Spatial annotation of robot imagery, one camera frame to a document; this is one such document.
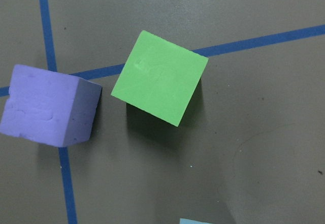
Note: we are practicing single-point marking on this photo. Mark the green foam block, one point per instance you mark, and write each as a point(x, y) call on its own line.
point(159, 77)

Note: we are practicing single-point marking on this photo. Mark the far purple foam block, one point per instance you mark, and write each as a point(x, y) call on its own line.
point(49, 107)

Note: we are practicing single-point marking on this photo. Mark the light blue foam block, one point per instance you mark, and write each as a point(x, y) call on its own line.
point(189, 221)

